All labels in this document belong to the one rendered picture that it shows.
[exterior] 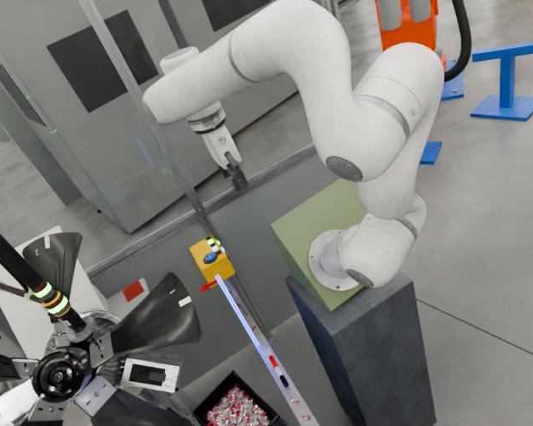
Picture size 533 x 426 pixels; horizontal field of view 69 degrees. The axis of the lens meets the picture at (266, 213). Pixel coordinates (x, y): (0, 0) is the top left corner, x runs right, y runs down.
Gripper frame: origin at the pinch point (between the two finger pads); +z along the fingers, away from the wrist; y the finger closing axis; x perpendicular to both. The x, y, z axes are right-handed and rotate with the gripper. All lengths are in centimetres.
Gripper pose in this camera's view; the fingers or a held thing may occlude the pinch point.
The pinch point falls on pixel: (234, 178)
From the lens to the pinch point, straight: 97.8
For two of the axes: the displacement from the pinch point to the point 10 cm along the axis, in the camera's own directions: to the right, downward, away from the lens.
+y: -4.2, -4.2, 8.1
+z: 3.2, 7.6, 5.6
